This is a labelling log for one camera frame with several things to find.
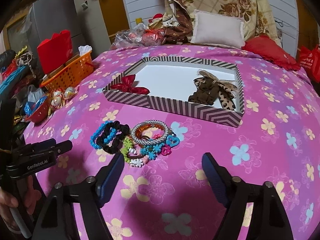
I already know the blue bead bracelet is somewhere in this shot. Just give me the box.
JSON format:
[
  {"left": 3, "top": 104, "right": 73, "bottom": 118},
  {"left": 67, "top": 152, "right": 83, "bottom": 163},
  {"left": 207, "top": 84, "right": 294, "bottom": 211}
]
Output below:
[{"left": 89, "top": 120, "right": 118, "bottom": 150}]

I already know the colourful flower bead bracelet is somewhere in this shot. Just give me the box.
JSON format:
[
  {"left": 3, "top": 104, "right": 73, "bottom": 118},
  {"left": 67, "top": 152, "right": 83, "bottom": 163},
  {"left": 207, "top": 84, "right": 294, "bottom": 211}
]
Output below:
[{"left": 120, "top": 134, "right": 181, "bottom": 168}]

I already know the black scrunchie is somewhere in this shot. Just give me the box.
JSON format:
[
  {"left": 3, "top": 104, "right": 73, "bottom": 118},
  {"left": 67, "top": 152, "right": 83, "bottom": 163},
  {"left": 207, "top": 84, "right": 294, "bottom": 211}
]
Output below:
[{"left": 94, "top": 121, "right": 130, "bottom": 154}]

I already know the silver braided bangle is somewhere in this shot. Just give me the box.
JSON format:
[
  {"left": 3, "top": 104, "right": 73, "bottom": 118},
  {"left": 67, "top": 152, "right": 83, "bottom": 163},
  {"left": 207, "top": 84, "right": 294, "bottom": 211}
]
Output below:
[{"left": 130, "top": 120, "right": 170, "bottom": 146}]

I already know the orange bead bracelet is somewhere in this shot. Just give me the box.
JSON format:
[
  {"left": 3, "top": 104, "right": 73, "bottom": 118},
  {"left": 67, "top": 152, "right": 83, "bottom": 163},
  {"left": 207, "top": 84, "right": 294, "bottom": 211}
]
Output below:
[{"left": 135, "top": 123, "right": 166, "bottom": 140}]

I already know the left hand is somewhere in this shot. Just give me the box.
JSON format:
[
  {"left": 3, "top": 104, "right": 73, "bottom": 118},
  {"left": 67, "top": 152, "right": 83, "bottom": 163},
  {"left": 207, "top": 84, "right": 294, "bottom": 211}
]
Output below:
[{"left": 1, "top": 176, "right": 42, "bottom": 233}]

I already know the red plastic bowl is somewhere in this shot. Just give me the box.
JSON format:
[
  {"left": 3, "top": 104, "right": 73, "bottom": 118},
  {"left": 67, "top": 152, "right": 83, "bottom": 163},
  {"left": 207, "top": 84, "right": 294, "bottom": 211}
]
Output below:
[{"left": 25, "top": 96, "right": 50, "bottom": 124}]

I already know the wrapped toy egg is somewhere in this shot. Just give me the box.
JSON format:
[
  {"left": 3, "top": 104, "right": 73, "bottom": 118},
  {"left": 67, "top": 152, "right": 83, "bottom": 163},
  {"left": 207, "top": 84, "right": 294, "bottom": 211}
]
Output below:
[
  {"left": 50, "top": 96, "right": 65, "bottom": 111},
  {"left": 53, "top": 89, "right": 63, "bottom": 98},
  {"left": 63, "top": 87, "right": 77, "bottom": 100}
]

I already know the pink floral bedspread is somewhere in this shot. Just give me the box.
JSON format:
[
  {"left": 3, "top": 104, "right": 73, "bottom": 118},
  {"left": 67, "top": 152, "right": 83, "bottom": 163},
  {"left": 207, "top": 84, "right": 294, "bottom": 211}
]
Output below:
[{"left": 24, "top": 46, "right": 319, "bottom": 239}]

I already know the orange plastic basket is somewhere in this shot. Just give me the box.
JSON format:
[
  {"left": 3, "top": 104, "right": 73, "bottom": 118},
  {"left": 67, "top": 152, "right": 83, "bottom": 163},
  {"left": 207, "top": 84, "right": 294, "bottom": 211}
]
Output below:
[{"left": 40, "top": 51, "right": 94, "bottom": 92}]

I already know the striped hexagonal tray box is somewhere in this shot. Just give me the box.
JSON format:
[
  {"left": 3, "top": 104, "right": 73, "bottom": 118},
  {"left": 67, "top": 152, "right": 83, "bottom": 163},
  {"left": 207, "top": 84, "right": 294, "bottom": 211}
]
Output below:
[{"left": 104, "top": 56, "right": 245, "bottom": 127}]

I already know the red satin bow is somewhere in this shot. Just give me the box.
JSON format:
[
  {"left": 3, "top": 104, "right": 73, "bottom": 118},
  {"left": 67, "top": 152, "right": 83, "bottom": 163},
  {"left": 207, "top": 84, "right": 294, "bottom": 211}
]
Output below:
[{"left": 111, "top": 74, "right": 150, "bottom": 95}]

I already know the brown leopard bow scrunchie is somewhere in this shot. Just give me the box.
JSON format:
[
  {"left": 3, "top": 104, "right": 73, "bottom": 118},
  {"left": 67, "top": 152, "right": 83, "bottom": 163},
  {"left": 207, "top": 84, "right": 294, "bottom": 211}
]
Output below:
[{"left": 188, "top": 70, "right": 239, "bottom": 111}]

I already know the red gift bag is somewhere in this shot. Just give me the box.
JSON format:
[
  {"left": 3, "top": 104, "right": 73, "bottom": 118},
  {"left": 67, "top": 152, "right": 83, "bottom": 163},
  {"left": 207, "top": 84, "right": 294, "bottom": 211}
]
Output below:
[{"left": 37, "top": 30, "right": 73, "bottom": 74}]

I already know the white tissue paper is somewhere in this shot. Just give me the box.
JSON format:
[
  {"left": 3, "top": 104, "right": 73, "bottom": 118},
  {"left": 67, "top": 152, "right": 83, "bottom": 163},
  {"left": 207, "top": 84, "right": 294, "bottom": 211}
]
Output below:
[{"left": 78, "top": 45, "right": 92, "bottom": 56}]

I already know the grey refrigerator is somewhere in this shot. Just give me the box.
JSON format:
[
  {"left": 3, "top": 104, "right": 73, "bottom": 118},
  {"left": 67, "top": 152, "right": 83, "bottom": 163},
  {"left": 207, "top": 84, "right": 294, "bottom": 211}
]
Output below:
[{"left": 21, "top": 0, "right": 86, "bottom": 57}]

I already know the clear plastic bag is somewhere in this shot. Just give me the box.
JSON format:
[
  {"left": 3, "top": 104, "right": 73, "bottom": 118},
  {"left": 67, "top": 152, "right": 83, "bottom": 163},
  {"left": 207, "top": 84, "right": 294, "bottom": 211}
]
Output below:
[{"left": 110, "top": 23, "right": 165, "bottom": 50}]

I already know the red cushion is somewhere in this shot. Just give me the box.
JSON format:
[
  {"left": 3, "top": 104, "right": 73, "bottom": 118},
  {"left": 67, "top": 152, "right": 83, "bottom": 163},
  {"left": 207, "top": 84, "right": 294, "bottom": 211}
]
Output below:
[{"left": 242, "top": 35, "right": 300, "bottom": 71}]

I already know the red shopping bag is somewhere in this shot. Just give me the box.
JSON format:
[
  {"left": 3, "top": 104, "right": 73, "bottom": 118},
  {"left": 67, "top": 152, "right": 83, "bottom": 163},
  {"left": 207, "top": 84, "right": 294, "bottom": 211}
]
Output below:
[{"left": 298, "top": 44, "right": 320, "bottom": 83}]

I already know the white pillow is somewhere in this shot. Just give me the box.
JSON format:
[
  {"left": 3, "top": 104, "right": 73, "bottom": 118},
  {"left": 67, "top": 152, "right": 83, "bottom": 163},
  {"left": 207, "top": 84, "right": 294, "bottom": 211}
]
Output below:
[{"left": 190, "top": 10, "right": 245, "bottom": 49}]

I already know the floral beige quilt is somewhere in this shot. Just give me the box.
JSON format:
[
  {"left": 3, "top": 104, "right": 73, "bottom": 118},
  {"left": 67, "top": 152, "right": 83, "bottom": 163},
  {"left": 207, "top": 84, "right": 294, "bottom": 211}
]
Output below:
[{"left": 162, "top": 0, "right": 280, "bottom": 45}]

